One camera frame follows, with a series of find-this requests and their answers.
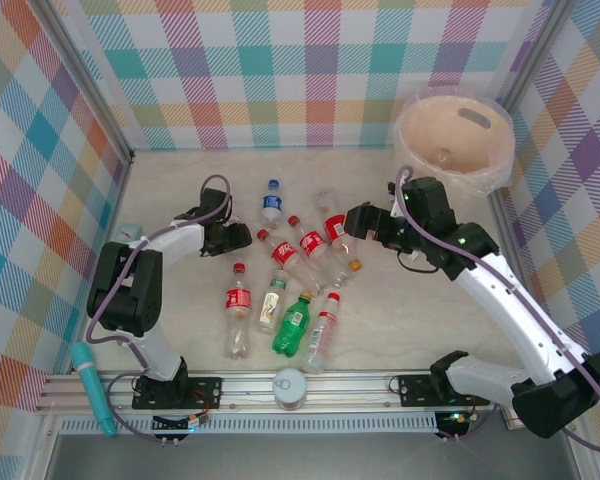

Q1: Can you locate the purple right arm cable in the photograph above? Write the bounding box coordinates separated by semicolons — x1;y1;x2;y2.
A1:
395;165;600;454

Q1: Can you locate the orange cap red label bottle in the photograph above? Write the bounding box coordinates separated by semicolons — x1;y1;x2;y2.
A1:
313;188;364;274

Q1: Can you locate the green cap white label bottle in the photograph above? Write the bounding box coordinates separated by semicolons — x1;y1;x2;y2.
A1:
255;268;290;335

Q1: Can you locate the tin can with pull tab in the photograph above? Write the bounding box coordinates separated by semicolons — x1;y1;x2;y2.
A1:
272;367;309;412

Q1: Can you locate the beige plastic bucket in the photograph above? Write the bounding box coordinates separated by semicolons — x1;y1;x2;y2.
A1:
395;83;517;195

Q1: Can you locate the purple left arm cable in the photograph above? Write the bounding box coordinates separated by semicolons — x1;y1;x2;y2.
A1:
83;173;231;446

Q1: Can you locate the black connector with LED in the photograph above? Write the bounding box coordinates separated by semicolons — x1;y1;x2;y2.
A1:
152;413;210;433
437;410;474;437

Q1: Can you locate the green bottle with yellow cap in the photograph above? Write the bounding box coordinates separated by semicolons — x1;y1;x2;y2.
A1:
271;290;315;359

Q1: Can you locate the white slotted cable duct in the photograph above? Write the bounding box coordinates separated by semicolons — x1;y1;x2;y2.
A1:
58;410;439;435

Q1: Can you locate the blue cap water bottle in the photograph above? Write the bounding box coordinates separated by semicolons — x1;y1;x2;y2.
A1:
258;178;286;232

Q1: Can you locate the teal plastic tube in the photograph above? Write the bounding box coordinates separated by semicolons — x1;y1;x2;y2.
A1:
69;342;117;438

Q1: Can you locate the aluminium frame post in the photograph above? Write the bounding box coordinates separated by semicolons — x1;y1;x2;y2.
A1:
497;0;579;116
34;0;135;166

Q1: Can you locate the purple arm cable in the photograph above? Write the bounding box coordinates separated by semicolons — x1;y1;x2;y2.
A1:
83;173;231;446
395;165;600;454

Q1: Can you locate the red cap clear water bottle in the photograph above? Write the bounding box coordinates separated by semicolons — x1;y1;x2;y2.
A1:
301;292;342;375

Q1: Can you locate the red cap cola bottle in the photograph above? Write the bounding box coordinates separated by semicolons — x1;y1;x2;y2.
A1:
286;214;351;289
223;261;254;361
255;228;330;296

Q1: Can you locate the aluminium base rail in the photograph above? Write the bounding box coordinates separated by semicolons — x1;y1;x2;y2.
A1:
34;369;496;414

